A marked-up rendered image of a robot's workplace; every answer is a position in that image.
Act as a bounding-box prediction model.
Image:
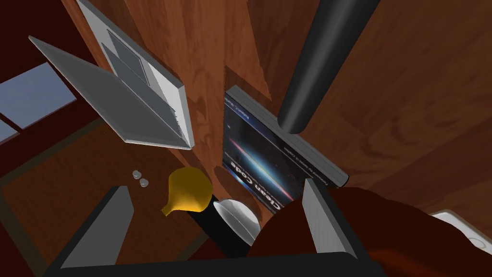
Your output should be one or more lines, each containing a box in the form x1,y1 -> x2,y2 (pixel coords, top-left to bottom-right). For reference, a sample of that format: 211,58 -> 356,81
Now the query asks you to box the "grey open laptop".
28,0 -> 195,151

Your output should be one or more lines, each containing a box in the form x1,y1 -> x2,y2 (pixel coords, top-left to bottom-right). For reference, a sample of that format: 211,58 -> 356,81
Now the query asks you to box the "window with blue panes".
0,62 -> 77,145

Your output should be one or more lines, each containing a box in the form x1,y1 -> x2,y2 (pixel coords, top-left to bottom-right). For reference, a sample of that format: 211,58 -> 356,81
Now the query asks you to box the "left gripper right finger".
301,178 -> 370,259

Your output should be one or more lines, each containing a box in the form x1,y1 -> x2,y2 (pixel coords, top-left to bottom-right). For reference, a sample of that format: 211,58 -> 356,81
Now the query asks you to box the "dark brown round object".
247,187 -> 492,277

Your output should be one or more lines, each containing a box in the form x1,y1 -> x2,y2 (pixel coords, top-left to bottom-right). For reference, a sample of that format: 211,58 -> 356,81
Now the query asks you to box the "white bowl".
213,199 -> 262,247

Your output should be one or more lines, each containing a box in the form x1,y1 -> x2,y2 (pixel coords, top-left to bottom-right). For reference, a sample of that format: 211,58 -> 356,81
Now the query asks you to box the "yellow pear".
161,166 -> 214,217

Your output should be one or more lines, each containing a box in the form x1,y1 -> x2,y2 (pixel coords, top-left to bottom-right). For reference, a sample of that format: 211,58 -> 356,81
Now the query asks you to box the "book with space cover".
222,85 -> 350,214

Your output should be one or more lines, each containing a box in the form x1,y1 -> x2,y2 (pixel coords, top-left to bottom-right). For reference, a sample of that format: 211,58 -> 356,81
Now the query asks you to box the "brown wooden desk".
61,0 -> 492,241

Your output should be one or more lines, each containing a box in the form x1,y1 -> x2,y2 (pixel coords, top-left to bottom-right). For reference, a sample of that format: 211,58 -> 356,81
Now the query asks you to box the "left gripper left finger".
49,186 -> 135,269

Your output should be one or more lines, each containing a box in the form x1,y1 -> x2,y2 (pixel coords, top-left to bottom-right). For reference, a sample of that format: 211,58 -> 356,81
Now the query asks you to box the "black cylindrical pole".
277,0 -> 382,135

